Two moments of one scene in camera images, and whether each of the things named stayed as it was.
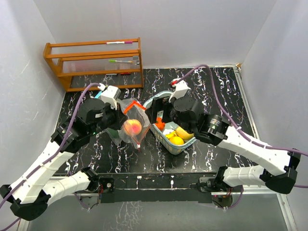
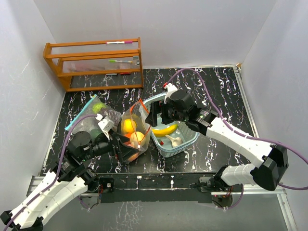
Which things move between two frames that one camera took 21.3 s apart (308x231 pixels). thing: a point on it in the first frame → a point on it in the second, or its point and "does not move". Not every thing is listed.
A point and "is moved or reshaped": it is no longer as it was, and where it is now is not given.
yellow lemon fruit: [176, 140] → [129, 126]
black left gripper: [120, 117] → [124, 150]
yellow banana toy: [170, 134] → [161, 132]
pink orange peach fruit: [132, 126] → [133, 157]
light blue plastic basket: [169, 136] does not move
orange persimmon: [160, 125] is moved or reshaped
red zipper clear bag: [135, 123] is moved or reshaped
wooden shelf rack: [96, 65] does not move
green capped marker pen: [120, 61] does not move
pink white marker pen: [119, 42] does not move
